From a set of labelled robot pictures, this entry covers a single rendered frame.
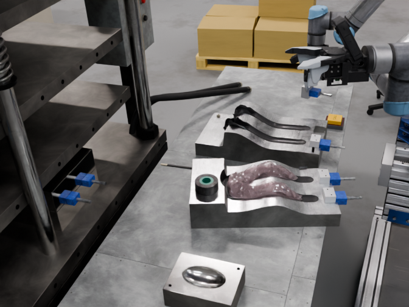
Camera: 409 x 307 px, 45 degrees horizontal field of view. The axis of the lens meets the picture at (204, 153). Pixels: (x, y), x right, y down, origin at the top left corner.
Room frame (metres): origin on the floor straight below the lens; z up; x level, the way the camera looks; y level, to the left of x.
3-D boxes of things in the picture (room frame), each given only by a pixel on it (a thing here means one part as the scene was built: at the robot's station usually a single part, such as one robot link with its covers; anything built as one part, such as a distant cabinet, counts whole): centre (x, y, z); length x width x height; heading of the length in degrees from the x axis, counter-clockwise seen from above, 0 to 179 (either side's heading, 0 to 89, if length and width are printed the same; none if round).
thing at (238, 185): (1.38, -0.20, 0.90); 0.26 x 0.18 x 0.08; 87
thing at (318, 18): (1.98, -0.50, 1.25); 0.09 x 0.08 x 0.11; 78
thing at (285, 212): (1.37, -0.20, 0.85); 0.50 x 0.26 x 0.11; 87
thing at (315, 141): (1.58, -0.48, 0.89); 0.13 x 0.05 x 0.05; 70
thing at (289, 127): (1.72, -0.25, 0.92); 0.35 x 0.16 x 0.09; 70
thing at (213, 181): (1.33, 0.00, 0.93); 0.08 x 0.08 x 0.04
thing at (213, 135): (1.73, -0.24, 0.87); 0.50 x 0.26 x 0.14; 70
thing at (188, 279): (0.97, 0.02, 0.83); 0.20 x 0.15 x 0.07; 70
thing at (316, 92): (1.95, -0.51, 0.93); 0.13 x 0.05 x 0.05; 56
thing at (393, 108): (1.16, -0.52, 1.34); 0.11 x 0.08 x 0.11; 1
